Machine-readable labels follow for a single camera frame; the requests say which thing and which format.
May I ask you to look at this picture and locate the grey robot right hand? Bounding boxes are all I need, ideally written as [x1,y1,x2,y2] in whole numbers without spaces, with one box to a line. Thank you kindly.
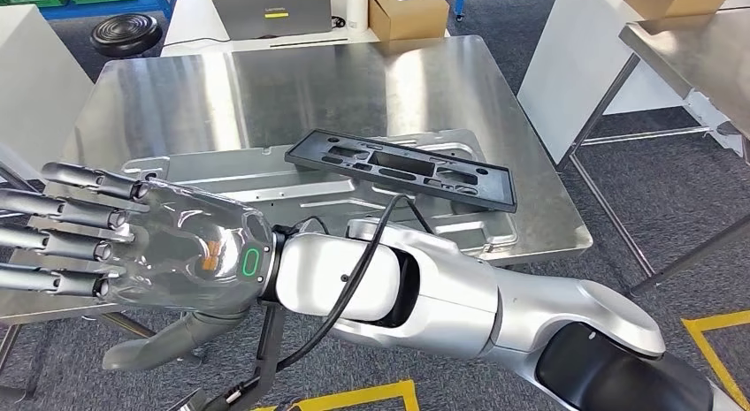
[0,161,277,373]

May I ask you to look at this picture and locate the black plastic panel part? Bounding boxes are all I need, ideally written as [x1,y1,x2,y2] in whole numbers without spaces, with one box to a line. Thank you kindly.
[284,128,518,215]

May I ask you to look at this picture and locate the stainless steel workbench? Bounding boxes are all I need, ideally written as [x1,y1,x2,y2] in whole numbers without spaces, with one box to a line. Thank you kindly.
[568,9,750,298]
[0,34,594,398]

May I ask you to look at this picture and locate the blue metal shelf rack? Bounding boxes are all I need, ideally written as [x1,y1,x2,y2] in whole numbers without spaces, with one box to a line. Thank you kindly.
[34,0,180,22]

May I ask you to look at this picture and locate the stamped sheet metal plate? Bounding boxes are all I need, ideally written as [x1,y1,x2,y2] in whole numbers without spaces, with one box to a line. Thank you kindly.
[119,128,522,260]

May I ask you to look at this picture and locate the black round stool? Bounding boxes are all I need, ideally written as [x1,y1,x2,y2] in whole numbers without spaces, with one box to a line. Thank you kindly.
[89,12,164,59]

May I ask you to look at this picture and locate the white table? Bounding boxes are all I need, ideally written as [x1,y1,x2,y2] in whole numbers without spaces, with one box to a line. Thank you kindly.
[160,0,451,58]

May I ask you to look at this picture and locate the white paper roll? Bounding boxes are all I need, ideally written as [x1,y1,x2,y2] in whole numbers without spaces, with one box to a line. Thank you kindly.
[345,0,370,33]

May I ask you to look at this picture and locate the cardboard box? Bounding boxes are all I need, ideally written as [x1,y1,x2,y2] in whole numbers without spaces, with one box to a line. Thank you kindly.
[623,0,733,21]
[367,0,451,43]

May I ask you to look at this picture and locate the dark grey camera bracket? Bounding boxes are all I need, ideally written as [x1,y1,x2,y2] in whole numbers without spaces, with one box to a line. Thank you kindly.
[172,302,288,411]

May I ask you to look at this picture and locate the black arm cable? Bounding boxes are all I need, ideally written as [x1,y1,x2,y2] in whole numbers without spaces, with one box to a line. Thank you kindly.
[275,193,436,375]

